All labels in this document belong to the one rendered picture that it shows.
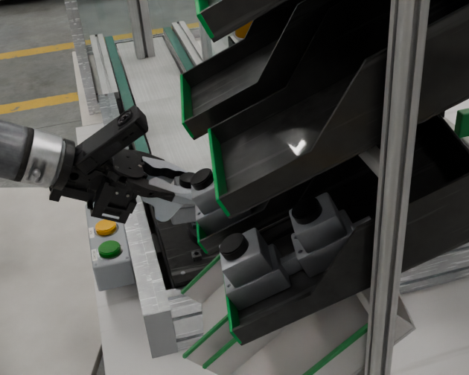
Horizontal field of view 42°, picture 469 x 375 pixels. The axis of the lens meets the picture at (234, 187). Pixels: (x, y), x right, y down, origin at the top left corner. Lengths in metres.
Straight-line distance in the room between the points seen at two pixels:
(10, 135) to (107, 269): 0.38
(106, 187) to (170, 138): 0.72
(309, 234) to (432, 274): 0.60
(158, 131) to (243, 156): 1.03
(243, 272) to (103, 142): 0.31
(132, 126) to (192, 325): 0.38
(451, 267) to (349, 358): 0.56
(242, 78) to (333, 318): 0.30
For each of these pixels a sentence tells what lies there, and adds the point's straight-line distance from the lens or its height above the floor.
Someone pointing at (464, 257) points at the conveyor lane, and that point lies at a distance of 1.20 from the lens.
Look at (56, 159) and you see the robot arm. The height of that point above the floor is 1.26.
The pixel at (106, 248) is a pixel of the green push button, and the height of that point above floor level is 0.97.
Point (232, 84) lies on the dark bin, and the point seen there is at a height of 1.37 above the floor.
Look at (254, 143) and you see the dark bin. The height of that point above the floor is 1.37.
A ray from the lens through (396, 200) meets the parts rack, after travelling 0.53.
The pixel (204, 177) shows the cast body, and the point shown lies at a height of 1.27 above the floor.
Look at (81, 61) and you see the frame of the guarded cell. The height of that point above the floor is 1.03.
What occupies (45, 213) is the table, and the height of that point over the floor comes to 0.86.
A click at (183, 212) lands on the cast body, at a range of 0.93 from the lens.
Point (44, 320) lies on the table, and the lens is 1.21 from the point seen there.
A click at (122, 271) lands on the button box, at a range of 1.15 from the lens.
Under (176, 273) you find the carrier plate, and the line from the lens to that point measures 1.07.
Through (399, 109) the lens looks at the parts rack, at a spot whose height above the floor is 1.45.
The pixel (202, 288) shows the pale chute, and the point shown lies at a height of 1.02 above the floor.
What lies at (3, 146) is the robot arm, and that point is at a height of 1.30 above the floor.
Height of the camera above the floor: 1.67
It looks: 34 degrees down
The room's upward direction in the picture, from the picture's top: 5 degrees counter-clockwise
